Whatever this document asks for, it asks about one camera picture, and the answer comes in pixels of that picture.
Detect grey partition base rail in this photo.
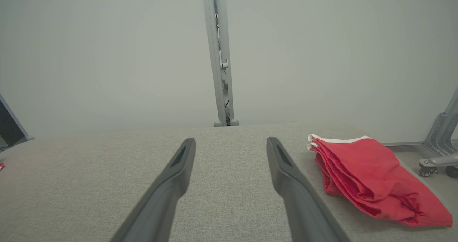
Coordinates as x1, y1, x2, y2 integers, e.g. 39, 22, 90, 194
381, 140, 427, 147

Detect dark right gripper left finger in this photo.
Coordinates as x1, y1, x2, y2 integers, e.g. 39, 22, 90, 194
111, 138, 196, 242

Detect grey partition post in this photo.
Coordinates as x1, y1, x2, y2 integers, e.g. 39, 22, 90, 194
201, 0, 239, 127

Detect red shorts with 23 print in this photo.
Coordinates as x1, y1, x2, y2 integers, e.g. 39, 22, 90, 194
307, 134, 453, 228

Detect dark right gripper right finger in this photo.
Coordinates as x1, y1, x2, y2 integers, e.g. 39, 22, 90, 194
266, 137, 349, 242

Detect grey caster chair base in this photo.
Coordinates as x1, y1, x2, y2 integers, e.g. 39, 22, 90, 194
419, 88, 458, 179

